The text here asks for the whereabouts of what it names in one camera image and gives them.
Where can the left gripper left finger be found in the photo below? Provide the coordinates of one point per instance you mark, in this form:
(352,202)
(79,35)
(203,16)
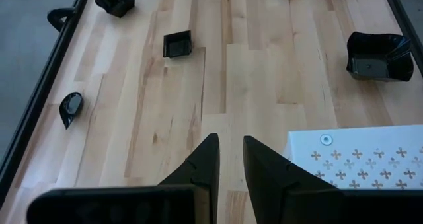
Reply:
(198,171)

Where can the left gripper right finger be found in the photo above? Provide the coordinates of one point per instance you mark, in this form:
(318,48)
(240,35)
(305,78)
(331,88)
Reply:
(271,184)

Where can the black small square plate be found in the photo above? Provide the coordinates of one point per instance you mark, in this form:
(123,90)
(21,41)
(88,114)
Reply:
(177,45)

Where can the black teardrop plate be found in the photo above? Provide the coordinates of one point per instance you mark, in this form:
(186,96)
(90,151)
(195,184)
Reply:
(70,106)

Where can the black wavy square plate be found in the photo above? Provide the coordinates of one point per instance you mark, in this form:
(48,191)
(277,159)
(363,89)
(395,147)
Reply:
(376,62)
(115,2)

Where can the white perforated riser shelf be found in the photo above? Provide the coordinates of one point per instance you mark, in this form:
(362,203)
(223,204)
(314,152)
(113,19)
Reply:
(363,138)

